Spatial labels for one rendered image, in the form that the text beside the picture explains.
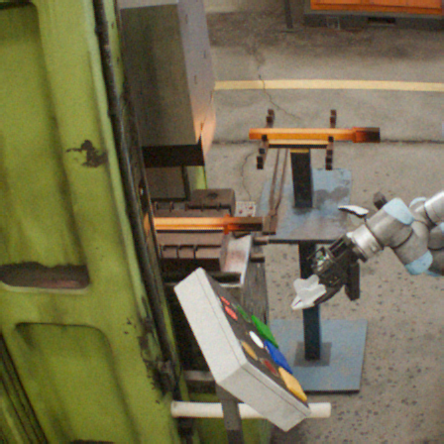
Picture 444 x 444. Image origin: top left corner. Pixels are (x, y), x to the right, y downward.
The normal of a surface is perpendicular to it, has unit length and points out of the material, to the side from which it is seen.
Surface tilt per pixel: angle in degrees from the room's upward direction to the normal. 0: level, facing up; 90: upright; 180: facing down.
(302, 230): 0
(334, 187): 0
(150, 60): 90
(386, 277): 0
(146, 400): 90
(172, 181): 90
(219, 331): 30
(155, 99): 90
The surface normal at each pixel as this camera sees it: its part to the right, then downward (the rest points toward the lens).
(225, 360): -0.57, -0.56
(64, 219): -0.14, 0.59
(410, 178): -0.11, -0.80
